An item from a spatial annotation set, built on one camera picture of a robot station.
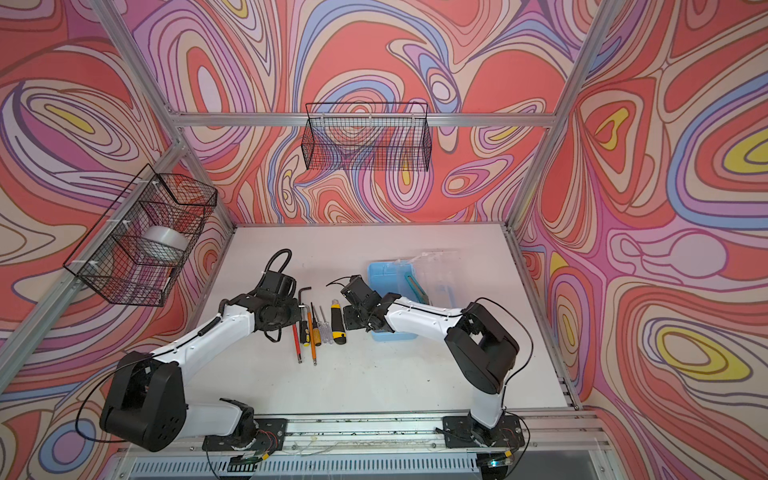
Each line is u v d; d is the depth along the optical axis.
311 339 0.88
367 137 0.84
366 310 0.67
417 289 0.91
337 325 0.91
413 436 0.75
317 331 0.91
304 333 0.89
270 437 0.72
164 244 0.70
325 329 0.91
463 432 0.74
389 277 1.02
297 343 0.85
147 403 0.41
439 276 0.92
